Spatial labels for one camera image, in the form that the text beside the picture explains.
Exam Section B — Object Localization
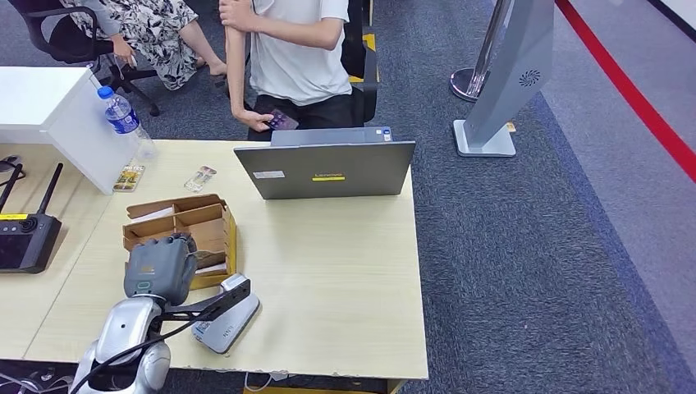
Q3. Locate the white cabinet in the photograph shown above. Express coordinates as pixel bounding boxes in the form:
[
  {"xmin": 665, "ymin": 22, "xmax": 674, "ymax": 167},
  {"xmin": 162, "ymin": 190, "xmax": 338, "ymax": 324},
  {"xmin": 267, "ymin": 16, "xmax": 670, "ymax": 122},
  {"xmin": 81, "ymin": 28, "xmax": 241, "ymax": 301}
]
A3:
[{"xmin": 0, "ymin": 66, "xmax": 138, "ymax": 195}]

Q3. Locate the grey card reader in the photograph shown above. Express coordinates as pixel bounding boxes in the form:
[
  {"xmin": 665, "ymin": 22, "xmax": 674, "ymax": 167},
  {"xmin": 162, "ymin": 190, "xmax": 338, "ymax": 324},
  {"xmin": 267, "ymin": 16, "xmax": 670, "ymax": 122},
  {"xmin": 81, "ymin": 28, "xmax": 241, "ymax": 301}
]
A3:
[{"xmin": 190, "ymin": 292, "xmax": 262, "ymax": 356}]

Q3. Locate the dark smartphone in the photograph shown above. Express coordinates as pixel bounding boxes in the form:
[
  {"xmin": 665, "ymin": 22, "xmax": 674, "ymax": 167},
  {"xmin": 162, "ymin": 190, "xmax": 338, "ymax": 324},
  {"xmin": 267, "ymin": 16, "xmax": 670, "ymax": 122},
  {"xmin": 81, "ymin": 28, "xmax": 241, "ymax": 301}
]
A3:
[{"xmin": 263, "ymin": 108, "xmax": 300, "ymax": 132}]

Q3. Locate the white card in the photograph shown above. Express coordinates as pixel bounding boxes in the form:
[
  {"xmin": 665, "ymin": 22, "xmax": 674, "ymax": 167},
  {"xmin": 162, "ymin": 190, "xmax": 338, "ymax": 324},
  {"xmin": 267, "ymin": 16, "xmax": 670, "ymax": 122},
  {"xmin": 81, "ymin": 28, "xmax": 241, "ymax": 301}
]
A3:
[{"xmin": 130, "ymin": 204, "xmax": 176, "ymax": 225}]

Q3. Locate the brown cardboard card organizer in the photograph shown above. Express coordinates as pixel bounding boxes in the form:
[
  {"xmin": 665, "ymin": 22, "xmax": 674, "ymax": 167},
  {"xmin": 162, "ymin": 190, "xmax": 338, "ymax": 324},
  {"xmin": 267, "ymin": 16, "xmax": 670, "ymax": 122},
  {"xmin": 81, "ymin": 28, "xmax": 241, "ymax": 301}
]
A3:
[{"xmin": 121, "ymin": 193, "xmax": 239, "ymax": 291}]

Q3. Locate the grey kiosk stand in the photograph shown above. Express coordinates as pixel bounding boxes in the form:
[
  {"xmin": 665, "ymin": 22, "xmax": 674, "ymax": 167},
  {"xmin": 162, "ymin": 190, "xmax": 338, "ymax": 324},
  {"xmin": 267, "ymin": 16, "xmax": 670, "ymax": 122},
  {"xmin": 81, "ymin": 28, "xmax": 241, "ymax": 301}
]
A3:
[{"xmin": 452, "ymin": 0, "xmax": 556, "ymax": 158}]

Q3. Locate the grey laptop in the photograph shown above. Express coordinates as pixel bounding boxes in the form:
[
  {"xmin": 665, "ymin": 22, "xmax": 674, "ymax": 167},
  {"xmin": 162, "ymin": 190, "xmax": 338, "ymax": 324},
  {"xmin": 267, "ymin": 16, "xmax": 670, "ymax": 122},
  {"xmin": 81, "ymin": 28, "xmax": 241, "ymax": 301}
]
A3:
[{"xmin": 233, "ymin": 126, "xmax": 418, "ymax": 201}]

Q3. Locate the clear water bottle, blue cap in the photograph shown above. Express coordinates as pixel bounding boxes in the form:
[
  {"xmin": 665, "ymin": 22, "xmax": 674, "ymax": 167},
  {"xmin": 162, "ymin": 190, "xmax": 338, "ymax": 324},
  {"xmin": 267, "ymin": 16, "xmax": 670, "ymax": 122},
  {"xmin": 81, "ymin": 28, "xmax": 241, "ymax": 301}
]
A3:
[{"xmin": 96, "ymin": 85, "xmax": 158, "ymax": 165}]

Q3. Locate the black remote controller with antennas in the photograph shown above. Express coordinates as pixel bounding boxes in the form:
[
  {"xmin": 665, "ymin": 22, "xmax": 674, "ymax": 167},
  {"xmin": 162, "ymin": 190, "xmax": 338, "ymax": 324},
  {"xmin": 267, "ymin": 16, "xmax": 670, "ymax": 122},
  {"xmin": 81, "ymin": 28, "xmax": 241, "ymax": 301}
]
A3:
[{"xmin": 0, "ymin": 162, "xmax": 63, "ymax": 275}]

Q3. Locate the ID card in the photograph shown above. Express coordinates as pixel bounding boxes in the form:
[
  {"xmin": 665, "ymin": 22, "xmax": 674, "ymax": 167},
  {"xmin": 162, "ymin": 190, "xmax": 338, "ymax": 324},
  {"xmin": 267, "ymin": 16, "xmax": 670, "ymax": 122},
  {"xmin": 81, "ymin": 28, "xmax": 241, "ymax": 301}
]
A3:
[{"xmin": 183, "ymin": 165, "xmax": 218, "ymax": 194}]

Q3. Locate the white cable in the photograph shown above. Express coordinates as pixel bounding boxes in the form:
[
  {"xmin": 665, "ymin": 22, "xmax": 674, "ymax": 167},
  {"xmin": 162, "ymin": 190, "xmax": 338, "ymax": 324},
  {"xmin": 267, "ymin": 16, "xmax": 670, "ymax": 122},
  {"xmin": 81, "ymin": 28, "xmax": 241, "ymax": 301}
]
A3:
[{"xmin": 243, "ymin": 371, "xmax": 291, "ymax": 393}]

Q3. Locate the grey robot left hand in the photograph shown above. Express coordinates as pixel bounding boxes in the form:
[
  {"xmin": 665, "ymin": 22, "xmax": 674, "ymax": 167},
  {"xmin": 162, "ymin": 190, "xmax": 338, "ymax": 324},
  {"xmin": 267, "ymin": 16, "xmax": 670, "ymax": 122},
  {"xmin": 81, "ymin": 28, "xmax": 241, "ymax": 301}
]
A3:
[{"xmin": 122, "ymin": 232, "xmax": 200, "ymax": 307}]

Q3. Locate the person's right hand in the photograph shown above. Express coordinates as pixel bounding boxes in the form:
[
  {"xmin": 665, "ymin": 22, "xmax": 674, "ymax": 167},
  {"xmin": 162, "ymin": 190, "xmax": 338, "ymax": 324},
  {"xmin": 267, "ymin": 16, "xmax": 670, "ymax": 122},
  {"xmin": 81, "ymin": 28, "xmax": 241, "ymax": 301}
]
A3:
[{"xmin": 235, "ymin": 108, "xmax": 284, "ymax": 134}]

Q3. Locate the black office chair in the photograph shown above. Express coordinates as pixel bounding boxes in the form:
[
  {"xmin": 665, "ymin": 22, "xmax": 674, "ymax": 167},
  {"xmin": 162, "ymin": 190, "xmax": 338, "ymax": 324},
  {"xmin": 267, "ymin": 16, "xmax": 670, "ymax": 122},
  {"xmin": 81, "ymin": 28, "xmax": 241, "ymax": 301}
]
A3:
[
  {"xmin": 214, "ymin": 0, "xmax": 381, "ymax": 130},
  {"xmin": 7, "ymin": 0, "xmax": 162, "ymax": 118}
]

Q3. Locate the pale wrist camera, black bracket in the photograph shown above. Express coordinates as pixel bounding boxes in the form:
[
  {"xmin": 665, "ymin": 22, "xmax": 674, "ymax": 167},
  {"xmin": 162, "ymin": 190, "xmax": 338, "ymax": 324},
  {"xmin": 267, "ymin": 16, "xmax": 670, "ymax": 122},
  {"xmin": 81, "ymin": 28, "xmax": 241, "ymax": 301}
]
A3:
[{"xmin": 160, "ymin": 273, "xmax": 254, "ymax": 323}]

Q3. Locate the person's left hand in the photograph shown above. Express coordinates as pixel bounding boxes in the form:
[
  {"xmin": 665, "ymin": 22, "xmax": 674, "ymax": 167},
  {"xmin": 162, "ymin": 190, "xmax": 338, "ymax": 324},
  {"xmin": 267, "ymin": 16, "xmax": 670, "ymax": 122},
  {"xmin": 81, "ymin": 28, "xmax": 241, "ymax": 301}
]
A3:
[{"xmin": 218, "ymin": 0, "xmax": 257, "ymax": 33}]

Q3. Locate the person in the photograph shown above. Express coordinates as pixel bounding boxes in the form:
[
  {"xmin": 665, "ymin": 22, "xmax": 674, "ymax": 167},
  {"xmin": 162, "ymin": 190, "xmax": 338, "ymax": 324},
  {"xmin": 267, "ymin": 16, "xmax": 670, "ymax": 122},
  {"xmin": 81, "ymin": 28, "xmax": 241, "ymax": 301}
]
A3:
[
  {"xmin": 58, "ymin": 0, "xmax": 228, "ymax": 92},
  {"xmin": 218, "ymin": 0, "xmax": 359, "ymax": 143}
]

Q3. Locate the chrome stanchion post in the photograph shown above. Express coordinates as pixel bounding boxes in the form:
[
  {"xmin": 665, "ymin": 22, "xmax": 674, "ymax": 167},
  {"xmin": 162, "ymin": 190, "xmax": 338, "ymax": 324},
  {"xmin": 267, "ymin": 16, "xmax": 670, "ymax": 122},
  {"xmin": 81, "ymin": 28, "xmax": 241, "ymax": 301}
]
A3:
[{"xmin": 449, "ymin": 0, "xmax": 515, "ymax": 103}]

